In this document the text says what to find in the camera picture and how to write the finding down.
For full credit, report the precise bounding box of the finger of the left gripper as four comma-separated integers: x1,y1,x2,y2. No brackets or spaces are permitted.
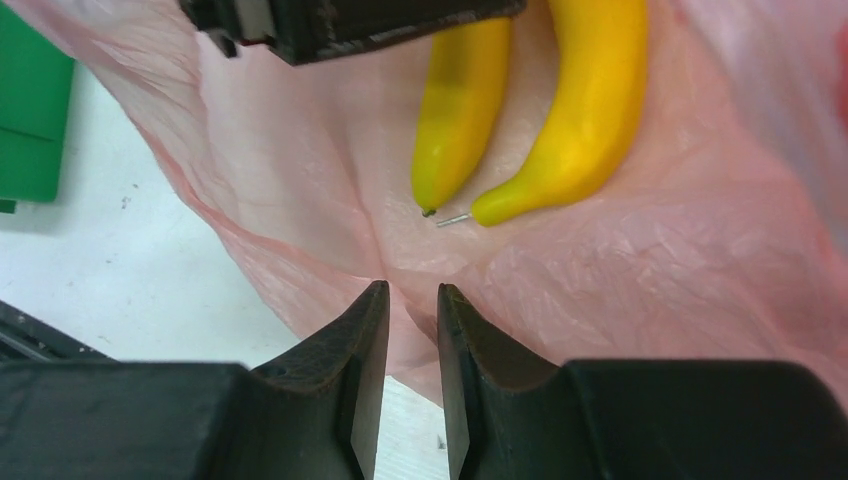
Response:
178,0,527,65

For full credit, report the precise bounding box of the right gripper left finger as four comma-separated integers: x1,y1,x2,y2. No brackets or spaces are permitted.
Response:
1,281,390,479

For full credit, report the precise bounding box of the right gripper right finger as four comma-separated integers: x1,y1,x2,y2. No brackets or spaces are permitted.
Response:
437,284,847,479

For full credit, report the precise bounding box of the pink plastic bag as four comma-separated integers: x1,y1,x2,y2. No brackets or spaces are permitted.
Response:
11,1,847,400

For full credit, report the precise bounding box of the yellow fake banana bunch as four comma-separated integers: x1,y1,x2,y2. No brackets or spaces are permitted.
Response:
410,1,649,227

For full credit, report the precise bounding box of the green plastic tray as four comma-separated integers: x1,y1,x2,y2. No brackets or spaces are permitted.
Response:
1,5,74,214

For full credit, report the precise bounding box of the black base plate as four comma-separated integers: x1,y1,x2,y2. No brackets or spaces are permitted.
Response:
1,302,112,362

